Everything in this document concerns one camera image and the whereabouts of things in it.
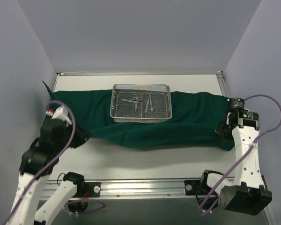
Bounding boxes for metal mesh instrument tray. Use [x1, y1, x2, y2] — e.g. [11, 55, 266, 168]
[110, 84, 173, 124]

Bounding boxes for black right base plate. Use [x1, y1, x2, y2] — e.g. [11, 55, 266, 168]
[184, 180, 211, 195]

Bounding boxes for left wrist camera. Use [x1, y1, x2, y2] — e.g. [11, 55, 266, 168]
[45, 106, 72, 125]

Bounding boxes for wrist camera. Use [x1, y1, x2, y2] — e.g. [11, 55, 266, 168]
[227, 98, 245, 111]
[45, 106, 72, 125]

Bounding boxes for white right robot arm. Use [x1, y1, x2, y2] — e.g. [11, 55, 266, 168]
[198, 109, 272, 216]

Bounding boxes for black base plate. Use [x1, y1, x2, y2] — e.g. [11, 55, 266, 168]
[184, 180, 211, 195]
[82, 182, 101, 198]

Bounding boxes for steel surgical scissors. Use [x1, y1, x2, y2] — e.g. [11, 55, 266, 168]
[133, 94, 142, 112]

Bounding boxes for aluminium front rail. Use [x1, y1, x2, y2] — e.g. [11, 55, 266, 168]
[46, 178, 237, 200]

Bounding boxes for green surgical drape cloth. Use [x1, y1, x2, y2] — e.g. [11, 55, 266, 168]
[46, 87, 235, 151]

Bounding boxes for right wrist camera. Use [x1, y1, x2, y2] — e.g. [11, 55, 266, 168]
[227, 98, 245, 111]

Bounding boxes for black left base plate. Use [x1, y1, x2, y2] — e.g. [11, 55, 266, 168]
[82, 182, 101, 198]

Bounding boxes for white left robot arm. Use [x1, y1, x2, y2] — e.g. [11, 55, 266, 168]
[6, 116, 87, 225]

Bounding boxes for steel forceps clamp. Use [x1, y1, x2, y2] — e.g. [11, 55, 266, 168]
[145, 93, 157, 114]

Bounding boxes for steel tweezers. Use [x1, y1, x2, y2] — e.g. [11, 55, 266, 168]
[122, 99, 141, 104]

